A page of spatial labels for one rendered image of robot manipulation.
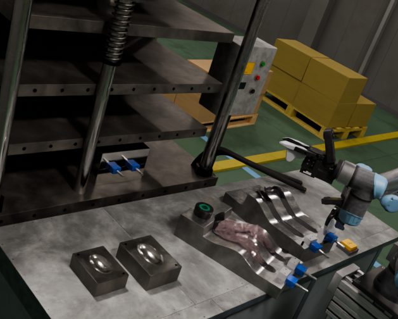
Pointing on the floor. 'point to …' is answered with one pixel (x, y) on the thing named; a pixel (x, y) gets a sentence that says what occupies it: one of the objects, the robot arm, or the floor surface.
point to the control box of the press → (249, 102)
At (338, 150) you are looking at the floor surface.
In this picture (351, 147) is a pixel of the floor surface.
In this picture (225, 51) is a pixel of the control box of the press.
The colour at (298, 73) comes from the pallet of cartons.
